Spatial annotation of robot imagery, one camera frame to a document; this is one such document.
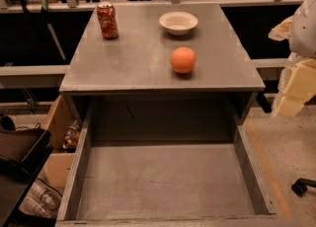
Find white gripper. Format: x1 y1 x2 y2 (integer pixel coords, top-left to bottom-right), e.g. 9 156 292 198
268 16 316 117

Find red coke can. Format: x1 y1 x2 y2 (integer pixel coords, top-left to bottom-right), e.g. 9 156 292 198
97 2 119 39

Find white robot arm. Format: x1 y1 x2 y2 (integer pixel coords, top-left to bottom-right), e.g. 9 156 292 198
269 0 316 117

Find open grey top drawer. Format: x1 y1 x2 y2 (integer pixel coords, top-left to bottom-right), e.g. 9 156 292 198
56 99 275 227

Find orange fruit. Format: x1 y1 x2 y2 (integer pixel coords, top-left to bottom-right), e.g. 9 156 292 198
170 46 197 74

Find white ceramic bowl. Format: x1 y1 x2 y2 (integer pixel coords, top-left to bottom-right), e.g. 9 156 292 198
159 12 198 36

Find black office chair caster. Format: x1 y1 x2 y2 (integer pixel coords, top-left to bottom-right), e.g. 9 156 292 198
291 178 316 196

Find grey cabinet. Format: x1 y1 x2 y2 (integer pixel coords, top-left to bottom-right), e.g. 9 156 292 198
60 3 264 142

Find crushed cans pile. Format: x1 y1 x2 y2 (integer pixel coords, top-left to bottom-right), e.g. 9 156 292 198
63 121 80 150

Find cardboard box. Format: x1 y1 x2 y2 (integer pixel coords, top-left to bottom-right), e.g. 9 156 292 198
42 96 74 188

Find black bin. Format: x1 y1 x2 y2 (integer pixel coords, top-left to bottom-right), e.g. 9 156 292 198
0 114 52 227

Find clear plastic bottles bag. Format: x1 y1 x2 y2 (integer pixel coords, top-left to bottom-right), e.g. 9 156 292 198
19 181 60 219

